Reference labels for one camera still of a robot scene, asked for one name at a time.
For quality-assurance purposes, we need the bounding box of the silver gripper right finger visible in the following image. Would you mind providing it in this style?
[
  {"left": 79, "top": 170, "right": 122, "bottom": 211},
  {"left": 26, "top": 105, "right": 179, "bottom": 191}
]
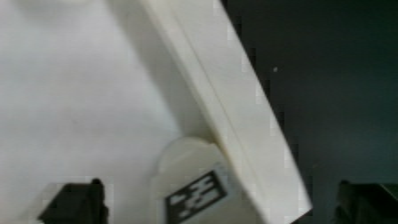
[{"left": 334, "top": 180, "right": 398, "bottom": 224}]

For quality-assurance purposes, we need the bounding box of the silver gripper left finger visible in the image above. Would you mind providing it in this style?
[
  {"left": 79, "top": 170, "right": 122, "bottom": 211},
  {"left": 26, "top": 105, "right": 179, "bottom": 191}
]
[{"left": 37, "top": 178, "right": 108, "bottom": 224}]

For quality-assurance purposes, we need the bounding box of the white square tabletop part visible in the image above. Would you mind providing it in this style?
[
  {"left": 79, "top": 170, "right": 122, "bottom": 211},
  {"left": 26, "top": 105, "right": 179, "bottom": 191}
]
[{"left": 0, "top": 0, "right": 310, "bottom": 224}]

